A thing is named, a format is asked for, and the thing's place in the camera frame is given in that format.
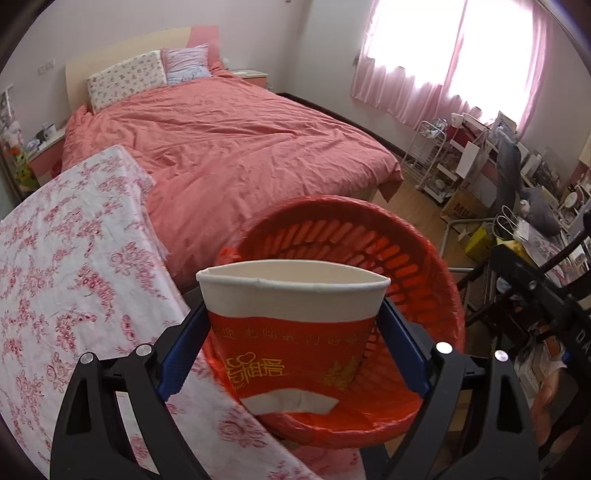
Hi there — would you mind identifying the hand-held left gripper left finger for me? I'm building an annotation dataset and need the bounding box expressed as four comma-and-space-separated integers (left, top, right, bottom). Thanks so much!
51, 300, 211, 480

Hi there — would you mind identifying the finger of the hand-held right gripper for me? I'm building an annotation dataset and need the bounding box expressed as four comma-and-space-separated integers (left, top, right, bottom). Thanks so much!
489, 246, 579, 325

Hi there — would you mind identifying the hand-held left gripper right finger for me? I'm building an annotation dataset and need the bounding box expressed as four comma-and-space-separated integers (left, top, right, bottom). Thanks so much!
378, 300, 541, 480

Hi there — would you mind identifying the red paper cup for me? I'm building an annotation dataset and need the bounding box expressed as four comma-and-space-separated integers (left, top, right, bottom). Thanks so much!
196, 260, 392, 414

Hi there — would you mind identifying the orange plastic basket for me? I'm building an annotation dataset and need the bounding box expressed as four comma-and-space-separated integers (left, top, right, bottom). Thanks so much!
217, 196, 466, 450

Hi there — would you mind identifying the person's right forearm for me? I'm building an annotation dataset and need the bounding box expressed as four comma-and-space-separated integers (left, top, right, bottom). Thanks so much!
530, 369, 573, 418

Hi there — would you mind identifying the yellow bag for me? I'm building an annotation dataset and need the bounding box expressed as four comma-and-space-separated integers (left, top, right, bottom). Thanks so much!
465, 222, 497, 264

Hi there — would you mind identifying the grey cushion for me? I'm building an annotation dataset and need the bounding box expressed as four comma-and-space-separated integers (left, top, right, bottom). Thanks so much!
522, 189, 560, 236

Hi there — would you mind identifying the grey photo board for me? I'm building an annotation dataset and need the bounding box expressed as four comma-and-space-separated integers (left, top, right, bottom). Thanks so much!
496, 136, 523, 217

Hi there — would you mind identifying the white storage trolley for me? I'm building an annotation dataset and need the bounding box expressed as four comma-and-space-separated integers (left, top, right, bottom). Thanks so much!
422, 134, 490, 204

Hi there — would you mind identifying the table with floral tablecloth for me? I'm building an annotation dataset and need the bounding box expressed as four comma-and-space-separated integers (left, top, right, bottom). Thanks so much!
0, 144, 365, 480

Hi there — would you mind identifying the bed with salmon duvet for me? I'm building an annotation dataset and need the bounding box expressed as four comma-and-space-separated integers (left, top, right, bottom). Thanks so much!
62, 69, 404, 287

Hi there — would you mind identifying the pink curtain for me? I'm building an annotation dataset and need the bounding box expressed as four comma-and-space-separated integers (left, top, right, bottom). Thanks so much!
350, 0, 555, 141

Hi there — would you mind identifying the pink nightstand with mugs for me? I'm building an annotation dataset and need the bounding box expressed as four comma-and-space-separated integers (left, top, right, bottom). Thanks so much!
25, 127, 68, 185

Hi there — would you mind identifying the plush toy display tube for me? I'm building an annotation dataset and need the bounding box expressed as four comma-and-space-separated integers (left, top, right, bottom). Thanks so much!
0, 85, 38, 195

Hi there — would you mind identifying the floral print pillow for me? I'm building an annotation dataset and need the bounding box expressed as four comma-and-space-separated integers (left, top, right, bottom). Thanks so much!
87, 51, 168, 114

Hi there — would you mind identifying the pink striped pillow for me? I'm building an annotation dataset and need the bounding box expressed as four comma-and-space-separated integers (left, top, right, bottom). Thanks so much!
161, 44, 214, 86

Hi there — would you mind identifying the cream and pink headboard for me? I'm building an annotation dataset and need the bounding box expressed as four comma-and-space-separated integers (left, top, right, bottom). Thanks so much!
65, 25, 220, 112

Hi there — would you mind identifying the white tube frame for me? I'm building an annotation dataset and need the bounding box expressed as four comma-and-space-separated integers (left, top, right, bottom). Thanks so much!
438, 217, 497, 259

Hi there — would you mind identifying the white wire trolley rack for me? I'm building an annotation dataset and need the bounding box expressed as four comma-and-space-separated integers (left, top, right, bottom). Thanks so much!
401, 121, 448, 185

